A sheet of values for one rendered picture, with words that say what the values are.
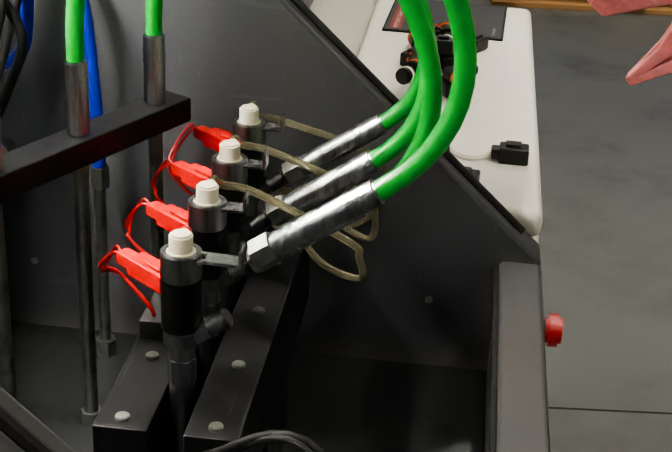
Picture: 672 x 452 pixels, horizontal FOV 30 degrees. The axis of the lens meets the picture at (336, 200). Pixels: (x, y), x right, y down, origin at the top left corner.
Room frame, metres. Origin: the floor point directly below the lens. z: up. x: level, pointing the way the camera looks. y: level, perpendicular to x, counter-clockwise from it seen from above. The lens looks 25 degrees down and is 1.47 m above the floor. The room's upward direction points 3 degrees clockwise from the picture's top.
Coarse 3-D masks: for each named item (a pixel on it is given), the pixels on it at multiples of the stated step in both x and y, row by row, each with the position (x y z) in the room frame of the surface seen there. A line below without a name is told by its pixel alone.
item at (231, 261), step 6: (204, 252) 0.74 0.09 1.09; (210, 252) 0.74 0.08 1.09; (210, 258) 0.73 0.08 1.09; (216, 258) 0.73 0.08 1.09; (222, 258) 0.73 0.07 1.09; (228, 258) 0.73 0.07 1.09; (234, 258) 0.73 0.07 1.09; (198, 264) 0.72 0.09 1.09; (210, 264) 0.73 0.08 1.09; (216, 264) 0.73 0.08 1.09; (222, 264) 0.72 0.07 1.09; (228, 264) 0.72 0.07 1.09; (234, 264) 0.73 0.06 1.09
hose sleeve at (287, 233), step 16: (352, 192) 0.72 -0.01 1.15; (368, 192) 0.71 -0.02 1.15; (320, 208) 0.72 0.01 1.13; (336, 208) 0.72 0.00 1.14; (352, 208) 0.71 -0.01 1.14; (368, 208) 0.71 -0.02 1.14; (288, 224) 0.72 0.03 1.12; (304, 224) 0.72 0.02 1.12; (320, 224) 0.71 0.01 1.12; (336, 224) 0.71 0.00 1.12; (272, 240) 0.72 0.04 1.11; (288, 240) 0.72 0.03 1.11; (304, 240) 0.72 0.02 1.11
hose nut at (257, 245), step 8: (256, 240) 0.73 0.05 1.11; (264, 240) 0.72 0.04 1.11; (248, 248) 0.72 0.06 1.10; (256, 248) 0.72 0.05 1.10; (264, 248) 0.72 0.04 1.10; (256, 256) 0.72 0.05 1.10; (264, 256) 0.72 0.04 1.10; (272, 256) 0.72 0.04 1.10; (280, 256) 0.72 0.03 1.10; (256, 264) 0.72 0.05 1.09; (264, 264) 0.72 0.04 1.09; (272, 264) 0.73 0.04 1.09
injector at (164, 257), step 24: (168, 264) 0.72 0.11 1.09; (192, 264) 0.72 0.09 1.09; (168, 288) 0.72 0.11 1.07; (192, 288) 0.72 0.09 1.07; (168, 312) 0.72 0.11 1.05; (192, 312) 0.72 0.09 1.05; (216, 312) 0.73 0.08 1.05; (168, 336) 0.72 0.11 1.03; (192, 336) 0.73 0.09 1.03; (216, 336) 0.73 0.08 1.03; (168, 360) 0.73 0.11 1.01; (192, 360) 0.73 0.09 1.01; (192, 384) 0.73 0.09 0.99; (192, 408) 0.73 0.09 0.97
